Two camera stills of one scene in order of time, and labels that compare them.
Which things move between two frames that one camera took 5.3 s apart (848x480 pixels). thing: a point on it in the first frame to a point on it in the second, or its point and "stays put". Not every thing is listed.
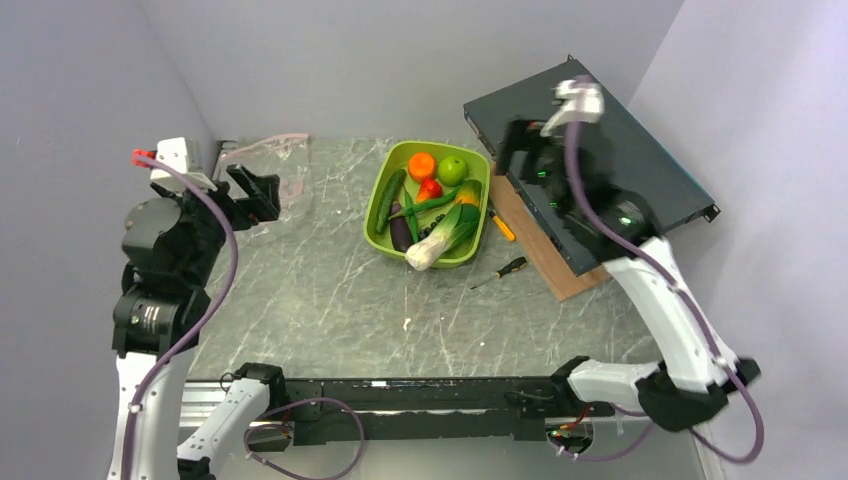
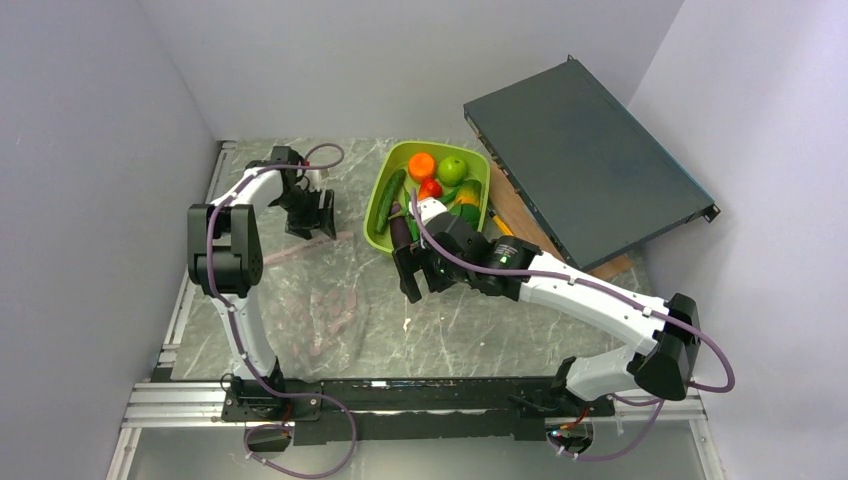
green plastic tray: (426, 196) stays put
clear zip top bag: (286, 157) to (316, 308)
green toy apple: (452, 171) stays put
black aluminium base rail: (364, 410) stays put
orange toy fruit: (421, 166) stays put
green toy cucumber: (392, 194) stays put
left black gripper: (261, 202) to (324, 218)
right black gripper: (521, 135) to (408, 261)
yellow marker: (510, 235) stays put
